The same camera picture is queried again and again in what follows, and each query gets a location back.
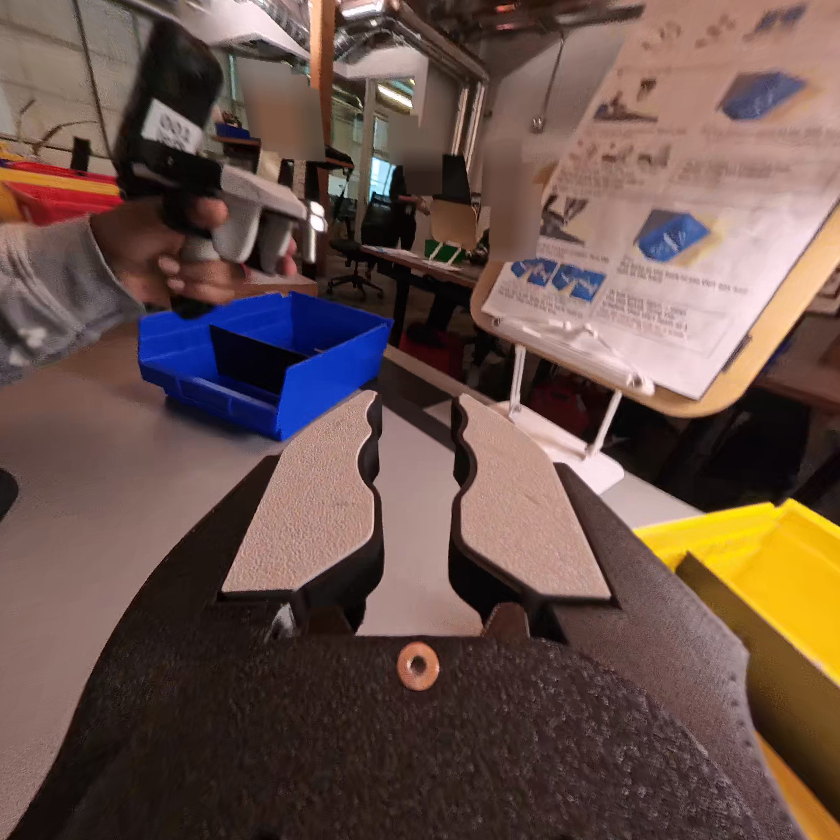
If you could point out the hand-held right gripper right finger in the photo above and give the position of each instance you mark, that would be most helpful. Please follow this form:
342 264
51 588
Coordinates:
525 525

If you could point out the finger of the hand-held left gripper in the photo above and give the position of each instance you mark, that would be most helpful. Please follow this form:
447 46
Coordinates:
256 197
275 246

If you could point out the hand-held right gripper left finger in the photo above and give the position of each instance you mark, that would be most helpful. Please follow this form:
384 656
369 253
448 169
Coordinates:
315 518

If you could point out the silver hex bolt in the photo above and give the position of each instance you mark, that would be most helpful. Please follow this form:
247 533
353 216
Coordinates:
316 229

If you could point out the blue plastic bin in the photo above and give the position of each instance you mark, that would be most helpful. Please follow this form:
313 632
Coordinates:
197 341

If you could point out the yellow plastic bin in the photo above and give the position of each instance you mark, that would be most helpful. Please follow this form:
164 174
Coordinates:
787 577

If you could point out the person's left forearm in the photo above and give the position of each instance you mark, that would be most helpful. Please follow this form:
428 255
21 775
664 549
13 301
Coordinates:
52 282

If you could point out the person's left hand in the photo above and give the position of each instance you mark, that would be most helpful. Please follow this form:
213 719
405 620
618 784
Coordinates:
131 249

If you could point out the black office chair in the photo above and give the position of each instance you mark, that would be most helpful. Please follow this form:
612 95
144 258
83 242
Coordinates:
354 249

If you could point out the wooden office desk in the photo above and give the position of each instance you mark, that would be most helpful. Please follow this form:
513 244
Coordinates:
420 262

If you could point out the small green bin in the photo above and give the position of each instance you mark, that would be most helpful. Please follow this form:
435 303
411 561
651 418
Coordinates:
439 248

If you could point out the red plastic crate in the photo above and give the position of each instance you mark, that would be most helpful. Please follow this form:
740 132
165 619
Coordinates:
65 207

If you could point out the yellow plastic tray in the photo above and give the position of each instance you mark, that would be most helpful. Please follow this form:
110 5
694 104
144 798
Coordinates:
39 180

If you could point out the wooden board on white stand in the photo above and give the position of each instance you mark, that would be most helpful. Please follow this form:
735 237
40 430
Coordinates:
453 223

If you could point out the red ottoman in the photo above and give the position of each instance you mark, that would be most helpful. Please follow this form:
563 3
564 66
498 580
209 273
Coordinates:
433 354

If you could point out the black mesh cushion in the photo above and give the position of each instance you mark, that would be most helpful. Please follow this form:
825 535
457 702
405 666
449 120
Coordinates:
6 492

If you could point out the printed instruction sheet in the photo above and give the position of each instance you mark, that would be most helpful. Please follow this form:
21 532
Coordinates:
689 197

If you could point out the wooden support post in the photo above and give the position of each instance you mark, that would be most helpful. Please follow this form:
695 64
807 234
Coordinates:
321 65

